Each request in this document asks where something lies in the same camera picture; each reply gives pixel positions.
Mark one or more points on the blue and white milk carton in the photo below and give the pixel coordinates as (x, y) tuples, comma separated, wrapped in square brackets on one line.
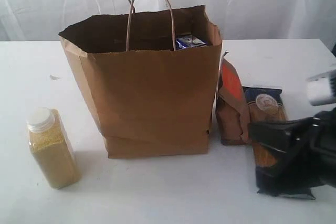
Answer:
[(189, 41)]

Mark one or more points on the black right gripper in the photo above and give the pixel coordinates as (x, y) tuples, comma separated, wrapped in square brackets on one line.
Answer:
[(309, 145)]

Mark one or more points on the brown pouch with orange label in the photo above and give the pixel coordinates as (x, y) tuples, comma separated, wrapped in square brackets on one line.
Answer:
[(232, 112)]

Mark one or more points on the brown paper shopping bag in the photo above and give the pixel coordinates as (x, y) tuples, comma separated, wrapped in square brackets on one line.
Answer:
[(147, 98)]

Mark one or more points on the spaghetti packet with Italian flag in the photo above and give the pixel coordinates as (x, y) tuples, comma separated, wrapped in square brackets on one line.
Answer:
[(265, 105)]

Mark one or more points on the millet bottle with white cap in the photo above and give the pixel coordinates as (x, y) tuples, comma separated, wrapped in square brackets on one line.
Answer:
[(50, 146)]

